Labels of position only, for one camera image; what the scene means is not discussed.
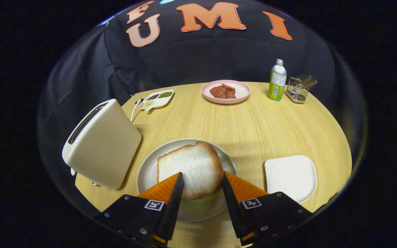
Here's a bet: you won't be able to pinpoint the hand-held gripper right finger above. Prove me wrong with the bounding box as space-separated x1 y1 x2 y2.
222 171 313 246

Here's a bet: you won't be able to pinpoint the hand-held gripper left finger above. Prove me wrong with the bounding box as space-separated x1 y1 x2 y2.
97 172 184 246

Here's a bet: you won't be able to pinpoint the green lettuce leaf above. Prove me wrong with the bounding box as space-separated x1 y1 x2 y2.
181 192 220 209

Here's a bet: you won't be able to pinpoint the white bread slice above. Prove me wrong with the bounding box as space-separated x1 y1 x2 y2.
157 141 224 201

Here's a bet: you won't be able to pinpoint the round white plate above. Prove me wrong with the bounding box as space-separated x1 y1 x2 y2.
136 138 237 222

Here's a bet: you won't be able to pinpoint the square white plate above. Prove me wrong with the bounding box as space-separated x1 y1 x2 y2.
264 155 317 204

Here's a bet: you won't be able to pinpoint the white toaster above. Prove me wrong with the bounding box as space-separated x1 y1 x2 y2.
62 99 142 190

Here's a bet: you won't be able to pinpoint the white divided dish with beans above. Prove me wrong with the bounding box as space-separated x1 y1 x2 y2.
139 90 175 111

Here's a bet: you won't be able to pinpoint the red meat slices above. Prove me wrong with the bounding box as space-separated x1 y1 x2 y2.
210 83 237 99

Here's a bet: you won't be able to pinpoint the pink plate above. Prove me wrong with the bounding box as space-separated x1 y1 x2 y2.
201 80 251 104

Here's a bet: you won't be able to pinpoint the green label metal bottle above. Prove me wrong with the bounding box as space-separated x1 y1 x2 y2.
267 59 287 102

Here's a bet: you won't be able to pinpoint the black backdrop cloth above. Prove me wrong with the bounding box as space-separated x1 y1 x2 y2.
38 0 366 214

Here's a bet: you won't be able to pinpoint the white toaster cable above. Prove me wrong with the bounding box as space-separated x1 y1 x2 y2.
131 99 144 122

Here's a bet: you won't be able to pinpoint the wire basket with sticks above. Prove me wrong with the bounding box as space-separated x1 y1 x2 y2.
286 76 318 104

